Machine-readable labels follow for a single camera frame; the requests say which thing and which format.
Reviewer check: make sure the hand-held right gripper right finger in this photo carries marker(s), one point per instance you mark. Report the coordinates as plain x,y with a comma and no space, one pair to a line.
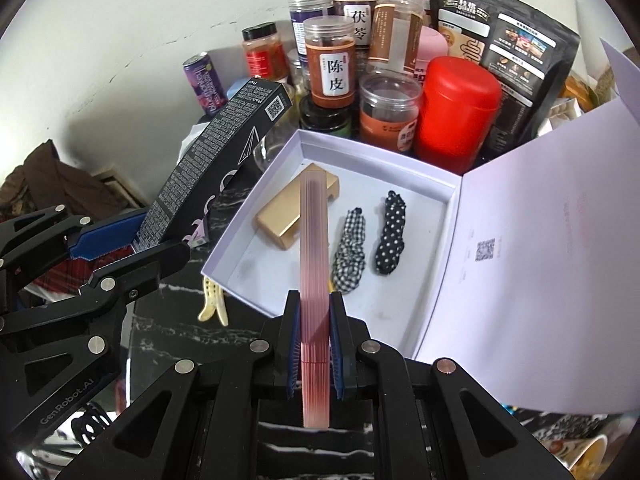
336,345

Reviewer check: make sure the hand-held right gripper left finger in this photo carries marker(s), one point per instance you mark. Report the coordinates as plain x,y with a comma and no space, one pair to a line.
294,340

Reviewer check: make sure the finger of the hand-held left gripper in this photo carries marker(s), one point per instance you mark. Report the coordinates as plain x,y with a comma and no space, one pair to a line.
150,265
107,235

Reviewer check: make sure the pink ribbed long box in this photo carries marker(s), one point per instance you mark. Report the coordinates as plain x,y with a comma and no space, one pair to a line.
315,260

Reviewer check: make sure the black white checkered scrunchie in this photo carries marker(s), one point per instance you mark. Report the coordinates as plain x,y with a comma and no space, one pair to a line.
350,250

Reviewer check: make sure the black printed long box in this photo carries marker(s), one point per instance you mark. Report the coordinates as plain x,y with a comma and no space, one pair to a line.
210,160

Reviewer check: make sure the black polka dot scrunchie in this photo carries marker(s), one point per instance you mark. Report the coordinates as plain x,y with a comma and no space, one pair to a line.
390,235

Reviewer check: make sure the gold rectangular box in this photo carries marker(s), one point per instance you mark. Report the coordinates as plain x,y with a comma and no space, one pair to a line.
280,215

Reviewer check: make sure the lavender gift box with lid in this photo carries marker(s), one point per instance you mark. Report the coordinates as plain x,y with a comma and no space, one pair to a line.
525,260

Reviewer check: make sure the black hair clip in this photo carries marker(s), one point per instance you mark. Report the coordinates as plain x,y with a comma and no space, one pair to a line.
90,425

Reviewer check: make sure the red plaid cloth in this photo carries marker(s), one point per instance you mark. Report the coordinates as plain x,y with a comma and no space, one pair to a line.
60,280

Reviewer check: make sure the yellow claw hair clip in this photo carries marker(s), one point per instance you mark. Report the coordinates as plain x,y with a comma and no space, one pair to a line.
212,302

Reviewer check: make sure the brown cloth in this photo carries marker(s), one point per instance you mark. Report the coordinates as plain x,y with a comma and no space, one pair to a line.
50,180

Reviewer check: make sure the clear glass mug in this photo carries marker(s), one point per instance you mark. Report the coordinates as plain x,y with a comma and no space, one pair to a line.
267,157

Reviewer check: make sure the purple drink can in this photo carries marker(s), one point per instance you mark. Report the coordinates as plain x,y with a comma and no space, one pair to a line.
200,85

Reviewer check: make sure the black lid green jar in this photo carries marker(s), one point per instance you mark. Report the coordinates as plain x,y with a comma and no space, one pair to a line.
322,117

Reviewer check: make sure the clear jar with orange label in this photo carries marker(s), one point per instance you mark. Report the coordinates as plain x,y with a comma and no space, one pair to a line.
387,120

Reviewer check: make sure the red label spice jar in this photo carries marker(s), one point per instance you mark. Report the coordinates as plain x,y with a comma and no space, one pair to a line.
265,55

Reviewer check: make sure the small clear jar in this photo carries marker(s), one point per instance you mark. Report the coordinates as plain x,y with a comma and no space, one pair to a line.
298,75

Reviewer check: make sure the red canister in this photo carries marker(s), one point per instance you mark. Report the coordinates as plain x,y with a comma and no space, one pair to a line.
455,110

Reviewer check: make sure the patterned ceramic mug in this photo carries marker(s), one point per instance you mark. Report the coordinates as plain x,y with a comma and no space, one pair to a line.
575,457

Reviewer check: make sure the orange jar with white label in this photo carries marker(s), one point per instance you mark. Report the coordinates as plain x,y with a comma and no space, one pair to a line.
330,70

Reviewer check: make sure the purple label jar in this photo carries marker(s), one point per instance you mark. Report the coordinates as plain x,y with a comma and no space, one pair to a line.
310,20

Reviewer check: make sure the pink canister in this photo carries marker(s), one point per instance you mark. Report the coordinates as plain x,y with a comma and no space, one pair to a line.
432,50

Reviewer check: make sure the tall jar with brown label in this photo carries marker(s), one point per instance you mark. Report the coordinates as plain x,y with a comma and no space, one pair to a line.
395,30

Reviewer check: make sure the dark jar with white label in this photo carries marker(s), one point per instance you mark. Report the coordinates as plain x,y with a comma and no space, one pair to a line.
355,10

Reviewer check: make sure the black printed pouch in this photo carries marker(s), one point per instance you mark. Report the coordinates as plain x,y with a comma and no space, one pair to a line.
525,60

